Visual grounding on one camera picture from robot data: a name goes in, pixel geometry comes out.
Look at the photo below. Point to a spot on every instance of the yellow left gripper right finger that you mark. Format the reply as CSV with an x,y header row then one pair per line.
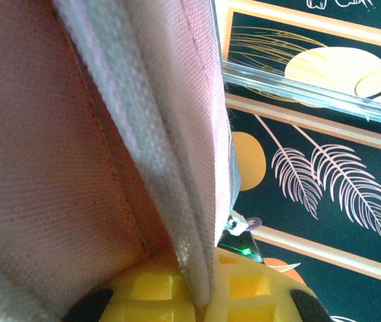
x,y
251,292

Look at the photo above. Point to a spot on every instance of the aluminium frame post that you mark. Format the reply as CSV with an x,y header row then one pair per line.
x,y
311,90

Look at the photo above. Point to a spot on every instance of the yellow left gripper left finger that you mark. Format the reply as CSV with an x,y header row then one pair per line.
x,y
150,288

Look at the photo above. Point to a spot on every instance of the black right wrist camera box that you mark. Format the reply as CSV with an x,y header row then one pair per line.
x,y
241,245

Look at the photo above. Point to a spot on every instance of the pink student backpack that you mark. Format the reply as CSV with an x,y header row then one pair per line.
x,y
76,134

